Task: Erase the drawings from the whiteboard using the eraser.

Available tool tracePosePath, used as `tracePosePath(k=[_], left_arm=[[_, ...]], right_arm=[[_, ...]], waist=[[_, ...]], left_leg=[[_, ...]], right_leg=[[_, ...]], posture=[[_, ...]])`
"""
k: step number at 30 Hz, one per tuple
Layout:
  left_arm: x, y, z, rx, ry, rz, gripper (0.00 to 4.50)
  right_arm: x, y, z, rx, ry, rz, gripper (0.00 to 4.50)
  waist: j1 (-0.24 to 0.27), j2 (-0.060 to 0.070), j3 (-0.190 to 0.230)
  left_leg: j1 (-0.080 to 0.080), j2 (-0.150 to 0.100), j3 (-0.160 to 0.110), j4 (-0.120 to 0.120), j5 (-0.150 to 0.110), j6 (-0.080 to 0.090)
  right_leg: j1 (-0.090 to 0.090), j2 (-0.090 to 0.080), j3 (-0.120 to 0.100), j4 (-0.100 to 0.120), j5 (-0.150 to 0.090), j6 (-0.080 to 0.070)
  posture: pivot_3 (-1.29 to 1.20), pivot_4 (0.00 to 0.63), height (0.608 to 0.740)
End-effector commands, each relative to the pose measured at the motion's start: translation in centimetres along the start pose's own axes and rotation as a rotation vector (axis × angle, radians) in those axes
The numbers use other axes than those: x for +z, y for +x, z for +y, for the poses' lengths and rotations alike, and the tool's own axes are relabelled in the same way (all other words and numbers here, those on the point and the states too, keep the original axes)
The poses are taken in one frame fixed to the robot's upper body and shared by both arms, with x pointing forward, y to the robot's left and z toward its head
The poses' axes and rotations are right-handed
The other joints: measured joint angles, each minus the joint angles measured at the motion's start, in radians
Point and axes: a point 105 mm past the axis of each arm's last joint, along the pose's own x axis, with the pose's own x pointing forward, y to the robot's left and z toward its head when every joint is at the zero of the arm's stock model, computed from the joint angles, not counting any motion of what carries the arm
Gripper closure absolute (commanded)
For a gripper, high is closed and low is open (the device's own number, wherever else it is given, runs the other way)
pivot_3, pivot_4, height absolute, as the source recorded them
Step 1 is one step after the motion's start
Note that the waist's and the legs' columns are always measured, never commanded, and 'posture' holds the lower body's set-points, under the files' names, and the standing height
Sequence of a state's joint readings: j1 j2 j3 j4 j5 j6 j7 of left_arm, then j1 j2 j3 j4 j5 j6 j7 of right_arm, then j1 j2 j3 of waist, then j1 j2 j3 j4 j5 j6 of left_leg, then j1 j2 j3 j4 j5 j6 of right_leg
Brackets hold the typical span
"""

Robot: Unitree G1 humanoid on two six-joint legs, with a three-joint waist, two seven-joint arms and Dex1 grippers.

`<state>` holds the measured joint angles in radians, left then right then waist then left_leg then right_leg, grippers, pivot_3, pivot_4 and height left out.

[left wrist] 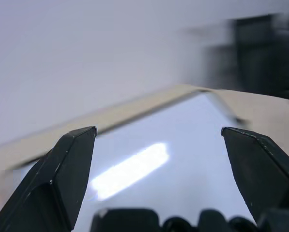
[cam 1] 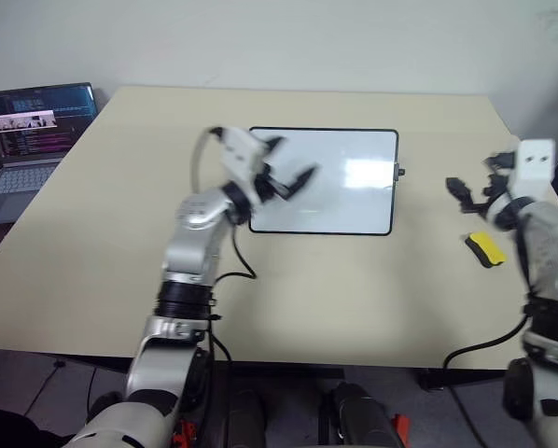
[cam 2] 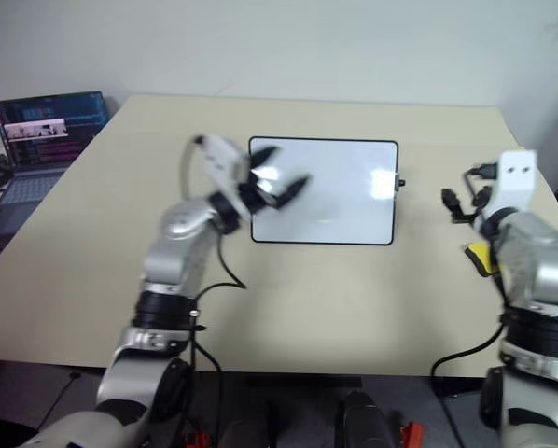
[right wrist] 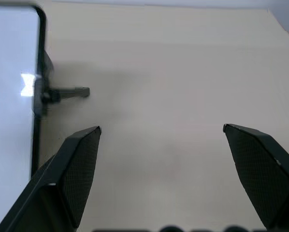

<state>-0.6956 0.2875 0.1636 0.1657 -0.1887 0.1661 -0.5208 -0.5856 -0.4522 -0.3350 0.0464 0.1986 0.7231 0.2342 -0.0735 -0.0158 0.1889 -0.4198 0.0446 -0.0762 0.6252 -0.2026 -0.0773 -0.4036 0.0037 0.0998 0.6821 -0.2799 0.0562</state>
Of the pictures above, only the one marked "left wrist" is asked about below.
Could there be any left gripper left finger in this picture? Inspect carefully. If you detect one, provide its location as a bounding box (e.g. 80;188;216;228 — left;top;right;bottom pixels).
0;125;98;232

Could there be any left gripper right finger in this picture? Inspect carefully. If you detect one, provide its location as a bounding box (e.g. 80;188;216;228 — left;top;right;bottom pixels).
220;126;289;225

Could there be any black-framed whiteboard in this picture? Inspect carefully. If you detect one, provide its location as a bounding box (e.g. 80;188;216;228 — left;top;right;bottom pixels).
13;88;251;232

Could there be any black bulky equipment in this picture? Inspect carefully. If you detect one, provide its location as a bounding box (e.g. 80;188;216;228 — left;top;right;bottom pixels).
187;12;289;108

